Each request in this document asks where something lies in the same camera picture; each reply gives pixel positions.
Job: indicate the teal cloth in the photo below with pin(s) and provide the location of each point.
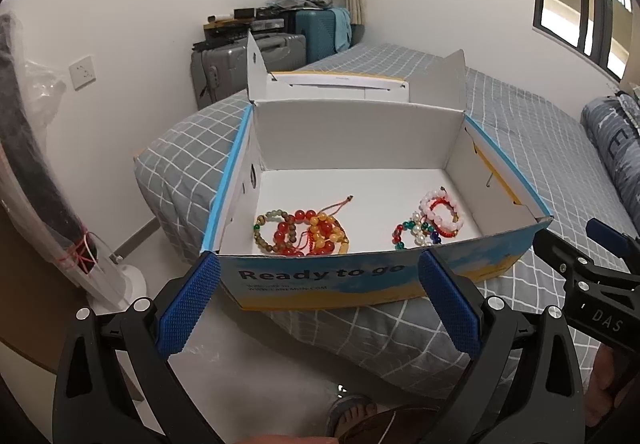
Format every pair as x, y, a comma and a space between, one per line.
342, 29

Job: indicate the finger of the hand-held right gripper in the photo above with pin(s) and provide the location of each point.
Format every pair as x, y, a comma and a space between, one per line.
555, 249
607, 233

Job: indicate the foot in sandal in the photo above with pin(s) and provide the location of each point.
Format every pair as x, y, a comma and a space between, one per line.
400, 426

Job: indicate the folded blue quilt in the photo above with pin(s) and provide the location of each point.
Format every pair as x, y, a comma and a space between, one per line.
615, 149

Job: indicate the standing fan in plastic wrap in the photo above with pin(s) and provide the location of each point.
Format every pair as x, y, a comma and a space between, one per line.
45, 194

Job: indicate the white wall socket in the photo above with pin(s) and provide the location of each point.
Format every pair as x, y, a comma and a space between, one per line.
82, 72

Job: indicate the teal suitcase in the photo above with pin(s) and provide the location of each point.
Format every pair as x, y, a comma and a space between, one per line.
315, 34

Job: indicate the white and blue cardboard box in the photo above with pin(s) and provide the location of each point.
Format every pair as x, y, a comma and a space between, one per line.
350, 144

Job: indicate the person's right hand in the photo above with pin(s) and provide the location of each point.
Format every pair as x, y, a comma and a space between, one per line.
600, 389

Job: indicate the stack of dark boxes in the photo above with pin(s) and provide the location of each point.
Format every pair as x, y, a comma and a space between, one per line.
240, 21

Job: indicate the grey suitcase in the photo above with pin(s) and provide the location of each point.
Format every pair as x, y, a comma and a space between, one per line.
230, 69

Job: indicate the blue patterned pillow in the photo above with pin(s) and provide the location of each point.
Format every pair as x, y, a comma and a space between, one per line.
630, 109

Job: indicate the bed with grey checked sheet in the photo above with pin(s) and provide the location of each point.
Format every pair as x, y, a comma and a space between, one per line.
540, 139

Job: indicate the person's foot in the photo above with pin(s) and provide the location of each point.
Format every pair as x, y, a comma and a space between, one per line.
357, 419

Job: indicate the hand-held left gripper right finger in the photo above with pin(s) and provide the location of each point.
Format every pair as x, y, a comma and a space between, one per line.
450, 304

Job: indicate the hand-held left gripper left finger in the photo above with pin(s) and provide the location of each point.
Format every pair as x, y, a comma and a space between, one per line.
192, 304

